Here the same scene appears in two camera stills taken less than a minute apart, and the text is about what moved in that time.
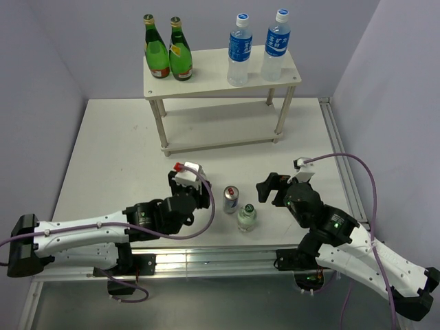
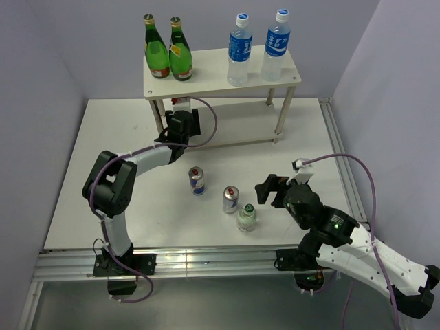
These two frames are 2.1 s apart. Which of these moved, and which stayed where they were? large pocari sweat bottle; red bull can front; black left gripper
Moved: black left gripper
Stayed: large pocari sweat bottle; red bull can front
